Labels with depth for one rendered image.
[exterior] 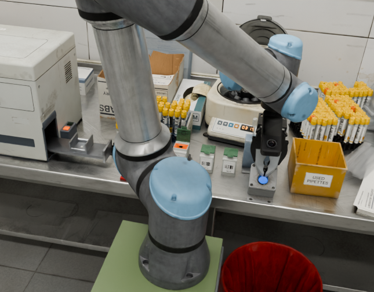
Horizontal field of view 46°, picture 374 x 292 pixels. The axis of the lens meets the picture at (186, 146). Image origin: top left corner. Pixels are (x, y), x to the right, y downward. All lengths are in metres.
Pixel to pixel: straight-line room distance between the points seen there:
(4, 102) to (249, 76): 0.74
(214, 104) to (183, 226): 0.66
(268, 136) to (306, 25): 0.73
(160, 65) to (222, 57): 1.01
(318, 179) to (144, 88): 0.60
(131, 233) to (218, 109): 0.56
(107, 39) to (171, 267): 0.44
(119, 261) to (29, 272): 1.29
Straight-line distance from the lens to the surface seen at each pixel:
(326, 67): 1.73
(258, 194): 1.19
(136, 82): 0.78
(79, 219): 2.03
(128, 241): 1.00
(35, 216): 2.08
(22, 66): 1.20
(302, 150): 1.31
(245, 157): 1.27
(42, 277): 2.19
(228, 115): 1.41
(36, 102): 1.23
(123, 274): 0.94
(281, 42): 0.98
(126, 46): 0.75
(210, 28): 0.66
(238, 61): 0.71
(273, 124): 1.04
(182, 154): 1.22
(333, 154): 1.33
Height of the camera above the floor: 1.62
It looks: 33 degrees down
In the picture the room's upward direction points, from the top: 3 degrees clockwise
